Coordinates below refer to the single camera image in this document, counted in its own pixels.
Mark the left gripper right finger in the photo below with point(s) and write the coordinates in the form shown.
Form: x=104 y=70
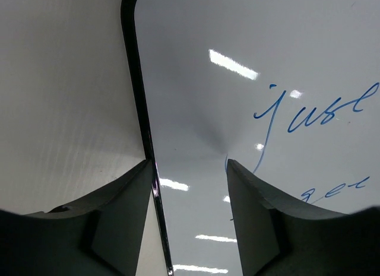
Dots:
x=278 y=234

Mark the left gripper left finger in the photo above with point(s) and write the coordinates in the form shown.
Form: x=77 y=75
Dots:
x=97 y=234

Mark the small black-framed whiteboard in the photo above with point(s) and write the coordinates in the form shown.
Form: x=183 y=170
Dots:
x=287 y=88

